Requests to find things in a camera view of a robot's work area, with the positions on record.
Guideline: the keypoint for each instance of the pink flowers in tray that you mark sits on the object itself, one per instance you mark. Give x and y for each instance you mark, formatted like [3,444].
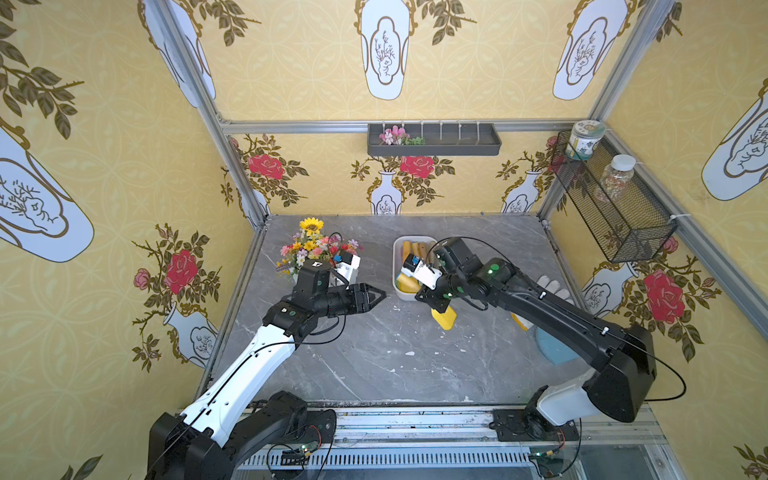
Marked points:
[398,136]

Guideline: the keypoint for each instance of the white storage box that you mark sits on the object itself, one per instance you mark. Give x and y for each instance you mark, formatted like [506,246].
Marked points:
[398,259]

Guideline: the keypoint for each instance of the yellow handle tool front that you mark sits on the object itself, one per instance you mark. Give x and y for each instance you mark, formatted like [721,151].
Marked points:
[446,320]

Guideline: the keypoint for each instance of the clear white-lid jar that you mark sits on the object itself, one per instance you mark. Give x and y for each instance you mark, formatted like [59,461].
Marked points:
[615,177]

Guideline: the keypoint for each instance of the grey wall shelf tray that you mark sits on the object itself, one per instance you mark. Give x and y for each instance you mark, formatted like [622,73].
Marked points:
[442,139]

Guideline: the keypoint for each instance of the light blue dustpan scoop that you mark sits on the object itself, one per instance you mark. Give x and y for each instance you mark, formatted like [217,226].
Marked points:
[552,349]

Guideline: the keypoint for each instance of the patterned lid jar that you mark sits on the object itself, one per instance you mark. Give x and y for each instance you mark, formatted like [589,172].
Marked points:
[584,137]

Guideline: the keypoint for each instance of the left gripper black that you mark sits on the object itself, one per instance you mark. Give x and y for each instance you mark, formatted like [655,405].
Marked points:
[355,298]

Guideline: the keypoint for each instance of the circuit board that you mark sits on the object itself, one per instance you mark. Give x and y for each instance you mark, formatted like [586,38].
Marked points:
[546,464]
[300,455]

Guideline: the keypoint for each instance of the black wire basket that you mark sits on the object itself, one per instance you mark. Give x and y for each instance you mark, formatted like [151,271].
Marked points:
[630,225]

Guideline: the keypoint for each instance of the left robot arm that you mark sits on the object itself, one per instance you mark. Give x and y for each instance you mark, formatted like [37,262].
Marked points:
[214,435]

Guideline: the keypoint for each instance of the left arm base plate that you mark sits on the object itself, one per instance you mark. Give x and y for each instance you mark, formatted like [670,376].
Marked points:
[319,426]

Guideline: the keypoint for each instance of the yellow shovel pile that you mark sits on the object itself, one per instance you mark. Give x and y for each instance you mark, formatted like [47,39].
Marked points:
[407,284]

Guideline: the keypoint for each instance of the left circuit board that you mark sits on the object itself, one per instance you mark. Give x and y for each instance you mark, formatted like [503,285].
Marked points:
[300,455]

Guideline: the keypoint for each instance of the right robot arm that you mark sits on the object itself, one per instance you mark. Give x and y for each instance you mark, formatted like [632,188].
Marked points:
[622,366]

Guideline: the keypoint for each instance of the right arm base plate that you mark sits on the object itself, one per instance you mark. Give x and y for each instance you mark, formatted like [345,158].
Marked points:
[518,425]

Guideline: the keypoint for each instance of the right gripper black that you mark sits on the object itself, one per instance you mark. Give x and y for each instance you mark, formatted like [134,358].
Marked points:
[432,295]

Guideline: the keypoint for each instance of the artificial flower basket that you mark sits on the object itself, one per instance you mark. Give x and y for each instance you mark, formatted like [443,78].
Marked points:
[311,244]

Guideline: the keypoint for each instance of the right circuit board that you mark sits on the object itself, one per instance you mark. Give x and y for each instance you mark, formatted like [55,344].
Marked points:
[546,464]

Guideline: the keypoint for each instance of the white work glove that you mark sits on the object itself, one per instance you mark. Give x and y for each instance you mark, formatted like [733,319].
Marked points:
[551,286]

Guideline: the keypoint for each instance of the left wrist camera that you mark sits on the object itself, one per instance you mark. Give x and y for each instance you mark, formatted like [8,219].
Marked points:
[346,266]

